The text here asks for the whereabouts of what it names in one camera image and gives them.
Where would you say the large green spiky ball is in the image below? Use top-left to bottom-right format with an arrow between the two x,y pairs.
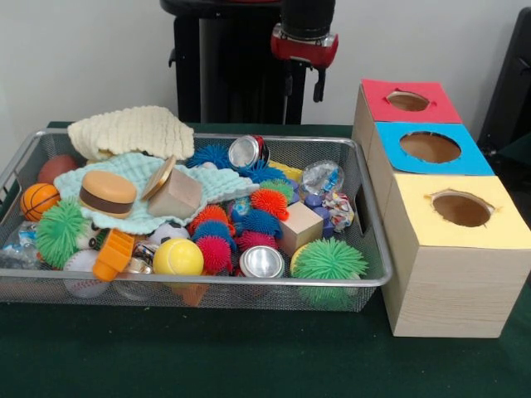
289,236 -> 369,310

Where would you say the shallow wire mesh bin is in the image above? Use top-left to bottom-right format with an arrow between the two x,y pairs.
0,128 -> 394,313

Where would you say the black chair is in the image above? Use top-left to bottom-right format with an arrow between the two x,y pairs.
476,7 -> 531,167

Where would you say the wooden box with three holes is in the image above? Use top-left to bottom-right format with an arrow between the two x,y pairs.
351,78 -> 531,339

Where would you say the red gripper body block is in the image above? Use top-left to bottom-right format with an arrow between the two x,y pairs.
270,23 -> 340,70

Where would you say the cream waffle cloth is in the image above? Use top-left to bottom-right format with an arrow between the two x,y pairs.
67,105 -> 196,162

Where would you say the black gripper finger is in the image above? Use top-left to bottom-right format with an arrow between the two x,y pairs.
313,66 -> 327,104
285,61 -> 297,98

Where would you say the small brown football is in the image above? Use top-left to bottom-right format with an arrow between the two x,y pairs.
37,154 -> 80,186

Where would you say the orange plastic toy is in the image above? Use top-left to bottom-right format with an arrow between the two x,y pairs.
92,230 -> 136,283

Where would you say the yellow ball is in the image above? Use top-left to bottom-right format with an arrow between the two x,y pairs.
152,238 -> 206,277

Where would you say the small orange basketball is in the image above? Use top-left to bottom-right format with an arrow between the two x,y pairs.
19,182 -> 62,222

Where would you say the dark green tablecloth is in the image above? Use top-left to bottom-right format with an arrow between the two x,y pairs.
0,120 -> 531,398

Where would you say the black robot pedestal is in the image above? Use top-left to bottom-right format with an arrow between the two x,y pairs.
159,0 -> 335,124

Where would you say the toy hamburger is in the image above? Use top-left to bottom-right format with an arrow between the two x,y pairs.
78,170 -> 139,220

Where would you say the light teal waffle cloth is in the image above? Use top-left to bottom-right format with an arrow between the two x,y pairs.
53,153 -> 261,231

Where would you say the plain wooden block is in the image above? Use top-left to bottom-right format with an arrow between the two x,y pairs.
147,167 -> 204,220

